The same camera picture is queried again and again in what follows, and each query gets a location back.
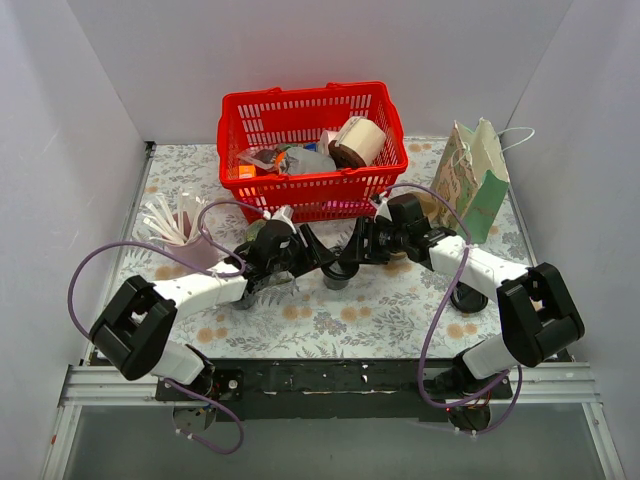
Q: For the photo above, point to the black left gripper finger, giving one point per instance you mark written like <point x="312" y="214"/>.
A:
<point x="304" y="263"/>
<point x="314" y="247"/>

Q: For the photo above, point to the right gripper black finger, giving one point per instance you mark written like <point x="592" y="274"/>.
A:
<point x="358" y="256"/>
<point x="360" y="236"/>

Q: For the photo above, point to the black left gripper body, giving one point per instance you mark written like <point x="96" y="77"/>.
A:
<point x="305" y="248"/>

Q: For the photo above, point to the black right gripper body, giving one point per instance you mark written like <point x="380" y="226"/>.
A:
<point x="363" y="240"/>

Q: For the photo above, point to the black coffee cup lid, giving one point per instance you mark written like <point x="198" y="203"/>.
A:
<point x="342" y="267"/>

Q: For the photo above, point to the black paper coffee cup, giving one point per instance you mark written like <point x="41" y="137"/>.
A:
<point x="334" y="281"/>

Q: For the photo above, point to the brown cardboard cup carrier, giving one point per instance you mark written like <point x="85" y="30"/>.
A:
<point x="432" y="208"/>

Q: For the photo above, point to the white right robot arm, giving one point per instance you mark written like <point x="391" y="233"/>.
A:
<point x="538" y="317"/>

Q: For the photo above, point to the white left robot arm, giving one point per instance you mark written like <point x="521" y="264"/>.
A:
<point x="134" y="328"/>

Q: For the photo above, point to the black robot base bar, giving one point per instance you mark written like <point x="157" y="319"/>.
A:
<point x="271" y="389"/>

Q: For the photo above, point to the floral patterned table mat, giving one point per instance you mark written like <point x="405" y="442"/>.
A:
<point x="385" y="311"/>

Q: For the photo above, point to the orange snack box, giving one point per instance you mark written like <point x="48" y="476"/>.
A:
<point x="246" y="171"/>

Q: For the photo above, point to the grey foil pouch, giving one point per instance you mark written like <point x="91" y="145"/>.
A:
<point x="300" y="161"/>

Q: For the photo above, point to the red plastic shopping basket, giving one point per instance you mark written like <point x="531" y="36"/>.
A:
<point x="323" y="151"/>

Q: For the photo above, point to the pink cup of straws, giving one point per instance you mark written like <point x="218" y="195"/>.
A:
<point x="175" y="226"/>

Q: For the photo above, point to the green illustrated paper bag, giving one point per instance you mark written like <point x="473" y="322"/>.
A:
<point x="472" y="178"/>

